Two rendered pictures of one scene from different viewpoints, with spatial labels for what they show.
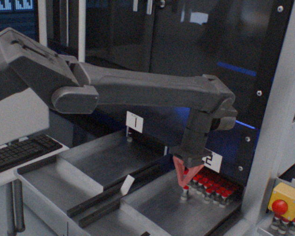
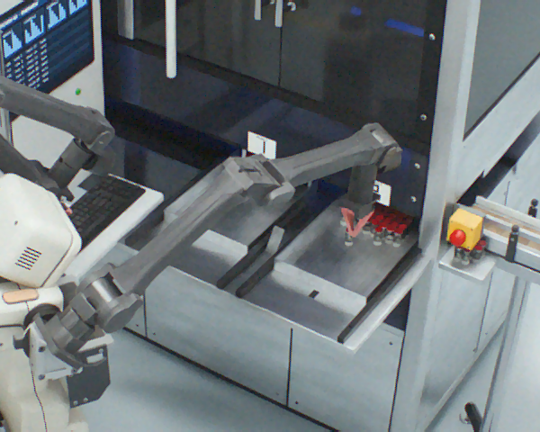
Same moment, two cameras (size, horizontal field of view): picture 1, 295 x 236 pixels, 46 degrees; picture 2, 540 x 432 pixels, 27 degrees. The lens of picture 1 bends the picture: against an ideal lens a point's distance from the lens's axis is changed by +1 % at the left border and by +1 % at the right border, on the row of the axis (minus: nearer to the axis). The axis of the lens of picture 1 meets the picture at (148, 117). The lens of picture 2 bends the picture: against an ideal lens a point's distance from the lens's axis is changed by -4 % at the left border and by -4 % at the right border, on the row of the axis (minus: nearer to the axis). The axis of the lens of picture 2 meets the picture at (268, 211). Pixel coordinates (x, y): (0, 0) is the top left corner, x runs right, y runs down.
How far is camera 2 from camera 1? 184 cm
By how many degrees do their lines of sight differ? 15
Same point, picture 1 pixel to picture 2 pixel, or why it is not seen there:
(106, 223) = (265, 289)
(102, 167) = (229, 218)
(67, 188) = (198, 255)
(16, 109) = not seen: hidden behind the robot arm
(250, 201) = (427, 235)
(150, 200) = (308, 253)
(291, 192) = (468, 220)
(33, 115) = not seen: hidden behind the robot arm
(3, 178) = (94, 253)
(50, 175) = not seen: hidden behind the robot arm
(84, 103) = (285, 197)
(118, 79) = (301, 167)
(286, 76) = (447, 103)
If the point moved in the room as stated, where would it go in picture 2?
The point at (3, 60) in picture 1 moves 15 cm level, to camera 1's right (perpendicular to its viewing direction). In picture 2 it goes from (239, 186) to (318, 182)
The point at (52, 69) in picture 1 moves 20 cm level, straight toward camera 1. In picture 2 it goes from (267, 183) to (312, 243)
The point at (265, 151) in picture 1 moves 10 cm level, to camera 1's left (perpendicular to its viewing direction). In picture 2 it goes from (437, 179) to (398, 181)
